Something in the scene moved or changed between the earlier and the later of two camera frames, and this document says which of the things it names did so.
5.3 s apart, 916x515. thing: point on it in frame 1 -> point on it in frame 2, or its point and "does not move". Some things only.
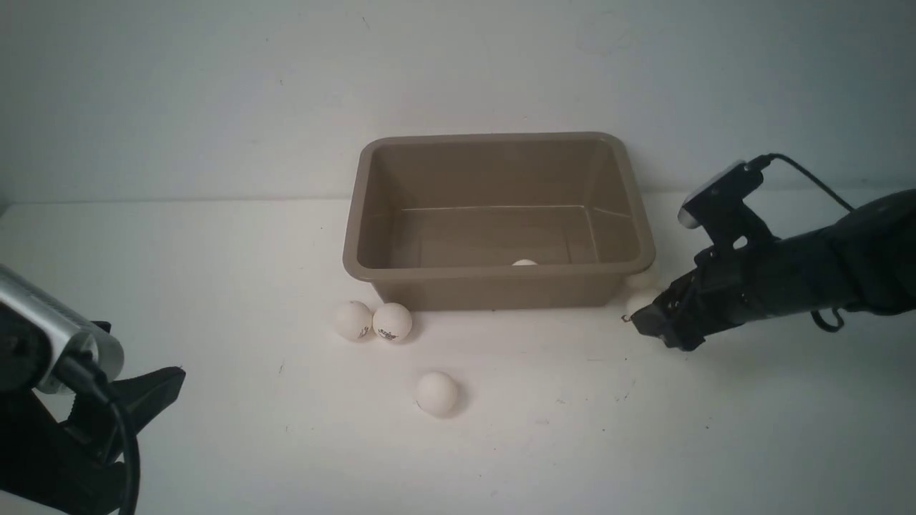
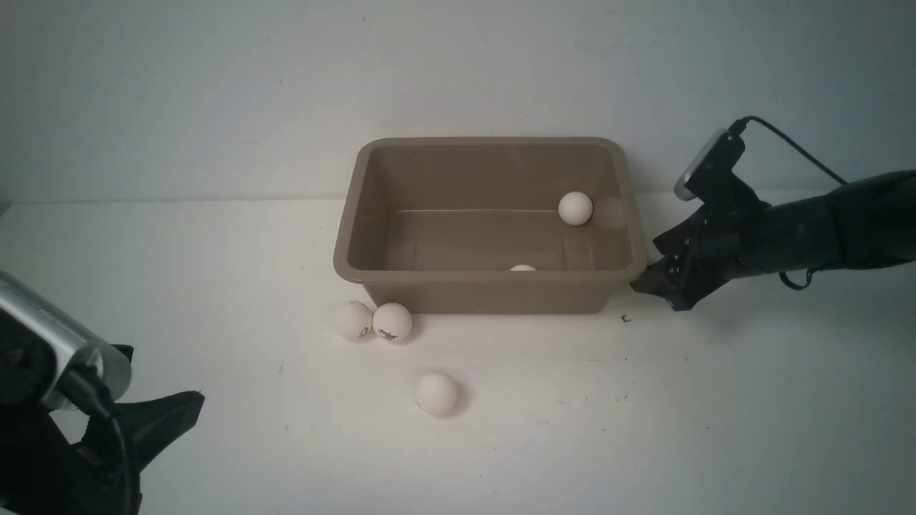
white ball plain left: x=352 y=321 does not move
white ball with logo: x=392 y=322 does not move
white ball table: x=436 y=393 does not move
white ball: x=640 y=291 -> x=575 y=208
